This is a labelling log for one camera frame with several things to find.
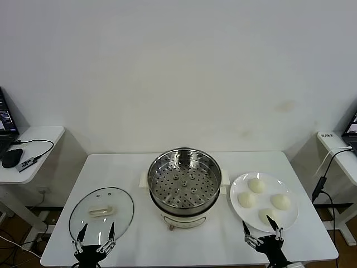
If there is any perforated stainless steamer basket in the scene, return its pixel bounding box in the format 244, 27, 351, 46
147, 147, 223, 210

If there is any white steamed baozi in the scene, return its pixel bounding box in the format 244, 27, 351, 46
237, 192, 257, 209
248, 178, 266, 194
271, 193, 292, 210
258, 208, 281, 226

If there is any cream electric cooking pot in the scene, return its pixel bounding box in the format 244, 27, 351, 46
138, 168, 230, 232

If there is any white side table with label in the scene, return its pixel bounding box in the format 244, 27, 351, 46
290, 130, 357, 246

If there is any black laptop with bright screen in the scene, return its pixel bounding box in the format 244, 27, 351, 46
341, 110, 357, 156

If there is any white flat cable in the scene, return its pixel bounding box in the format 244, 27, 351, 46
312, 145, 353, 178

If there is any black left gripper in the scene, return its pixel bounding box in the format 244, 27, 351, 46
71, 222, 117, 268

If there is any black computer mouse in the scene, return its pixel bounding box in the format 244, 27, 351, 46
2, 149, 23, 169

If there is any glass lid with cream handle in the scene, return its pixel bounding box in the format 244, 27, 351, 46
68, 186, 135, 247

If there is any white round plate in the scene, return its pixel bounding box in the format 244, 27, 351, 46
229, 171, 299, 233

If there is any black laptop with dark screen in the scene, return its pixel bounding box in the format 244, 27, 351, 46
0, 86, 20, 159

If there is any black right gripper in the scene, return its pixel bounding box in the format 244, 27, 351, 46
242, 214, 290, 268

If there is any thin black usb cable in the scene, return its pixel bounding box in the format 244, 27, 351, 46
11, 138, 55, 161

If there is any white side table with mouse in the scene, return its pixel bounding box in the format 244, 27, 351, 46
0, 125, 89, 232

